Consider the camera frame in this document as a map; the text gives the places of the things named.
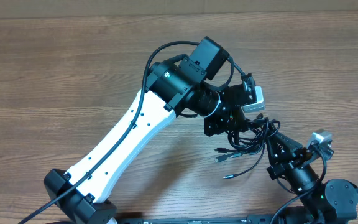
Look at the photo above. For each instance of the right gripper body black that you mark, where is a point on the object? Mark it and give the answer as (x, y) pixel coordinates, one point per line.
(278, 169)

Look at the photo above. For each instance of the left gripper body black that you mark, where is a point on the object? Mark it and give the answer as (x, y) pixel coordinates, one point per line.
(225, 119)

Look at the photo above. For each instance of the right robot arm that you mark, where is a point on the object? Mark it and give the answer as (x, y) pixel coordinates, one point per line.
(316, 201)

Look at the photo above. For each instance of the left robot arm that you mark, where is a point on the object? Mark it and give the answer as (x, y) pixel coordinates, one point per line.
(168, 88)

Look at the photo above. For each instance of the cardboard board backdrop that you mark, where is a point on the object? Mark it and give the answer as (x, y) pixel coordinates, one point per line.
(20, 9)

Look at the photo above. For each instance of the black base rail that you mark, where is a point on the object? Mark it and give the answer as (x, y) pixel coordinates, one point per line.
(250, 219)

